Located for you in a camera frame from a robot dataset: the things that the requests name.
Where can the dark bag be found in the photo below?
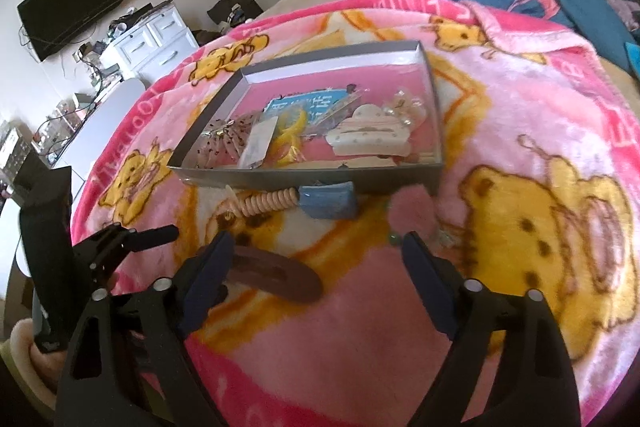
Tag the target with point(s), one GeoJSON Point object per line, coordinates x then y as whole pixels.
{"type": "Point", "coordinates": [235, 9]}

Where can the pink bear printed blanket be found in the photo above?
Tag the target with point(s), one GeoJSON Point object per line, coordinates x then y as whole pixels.
{"type": "Point", "coordinates": [350, 347]}

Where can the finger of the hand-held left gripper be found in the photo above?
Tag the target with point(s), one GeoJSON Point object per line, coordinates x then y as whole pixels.
{"type": "Point", "coordinates": [145, 237]}

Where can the desk clutter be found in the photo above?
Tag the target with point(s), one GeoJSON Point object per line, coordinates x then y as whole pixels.
{"type": "Point", "coordinates": [50, 132]}

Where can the clear packet of yellow rings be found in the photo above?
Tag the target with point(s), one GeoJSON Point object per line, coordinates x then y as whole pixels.
{"type": "Point", "coordinates": [295, 122]}

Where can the clear pouch of sequined clips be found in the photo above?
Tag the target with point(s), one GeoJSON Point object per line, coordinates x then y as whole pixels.
{"type": "Point", "coordinates": [220, 144]}

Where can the small clear packet white card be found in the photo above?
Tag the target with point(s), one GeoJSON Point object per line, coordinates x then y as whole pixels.
{"type": "Point", "coordinates": [257, 144]}

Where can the pink pompom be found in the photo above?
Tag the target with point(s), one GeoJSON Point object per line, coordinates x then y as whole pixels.
{"type": "Point", "coordinates": [412, 207]}

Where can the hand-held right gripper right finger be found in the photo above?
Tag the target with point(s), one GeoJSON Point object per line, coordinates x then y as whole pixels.
{"type": "Point", "coordinates": [430, 287]}

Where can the small blue box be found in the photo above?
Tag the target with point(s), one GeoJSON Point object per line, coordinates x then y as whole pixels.
{"type": "Point", "coordinates": [325, 202]}

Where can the white drawer dresser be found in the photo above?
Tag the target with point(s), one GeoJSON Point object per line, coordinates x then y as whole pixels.
{"type": "Point", "coordinates": [150, 42]}

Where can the grey cardboard box pink inside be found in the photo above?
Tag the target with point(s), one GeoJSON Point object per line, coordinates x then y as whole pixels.
{"type": "Point", "coordinates": [320, 79]}

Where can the black flat television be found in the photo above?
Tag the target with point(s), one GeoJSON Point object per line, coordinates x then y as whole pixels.
{"type": "Point", "coordinates": [70, 12]}

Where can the earring card clear packet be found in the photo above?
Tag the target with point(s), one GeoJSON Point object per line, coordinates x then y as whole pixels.
{"type": "Point", "coordinates": [332, 109]}

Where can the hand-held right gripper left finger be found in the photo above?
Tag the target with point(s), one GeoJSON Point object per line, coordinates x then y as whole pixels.
{"type": "Point", "coordinates": [205, 282]}

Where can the brown hair clip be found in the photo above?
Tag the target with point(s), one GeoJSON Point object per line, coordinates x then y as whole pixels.
{"type": "Point", "coordinates": [290, 279]}

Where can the person's left forearm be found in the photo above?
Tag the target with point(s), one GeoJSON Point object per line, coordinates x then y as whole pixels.
{"type": "Point", "coordinates": [20, 357]}

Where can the white claw hair clip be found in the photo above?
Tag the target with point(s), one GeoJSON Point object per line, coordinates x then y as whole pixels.
{"type": "Point", "coordinates": [367, 129]}

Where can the white curved bed footboard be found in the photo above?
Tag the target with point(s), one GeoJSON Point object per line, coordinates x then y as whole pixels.
{"type": "Point", "coordinates": [110, 117]}

